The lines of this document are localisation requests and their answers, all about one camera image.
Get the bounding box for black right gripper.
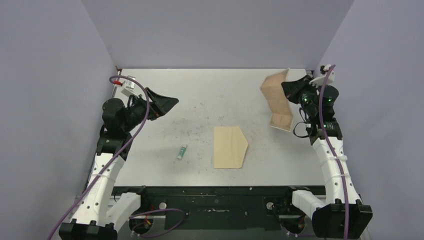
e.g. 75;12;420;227
280;75;320;118

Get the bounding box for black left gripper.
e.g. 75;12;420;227
121;88;178;133

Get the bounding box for tan letter paper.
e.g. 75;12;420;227
260;68;294;132

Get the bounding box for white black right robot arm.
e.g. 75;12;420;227
281;75;373;240

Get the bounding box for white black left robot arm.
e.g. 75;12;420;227
58;88;179;240

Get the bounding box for cream paper envelope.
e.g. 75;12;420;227
213;126;249;169

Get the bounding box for green white glue stick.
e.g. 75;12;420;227
176;144;188;160

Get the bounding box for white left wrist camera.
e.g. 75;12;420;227
112;76;136;97

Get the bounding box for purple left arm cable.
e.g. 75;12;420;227
46;75;186;240

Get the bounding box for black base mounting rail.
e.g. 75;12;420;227
111;186;314;237

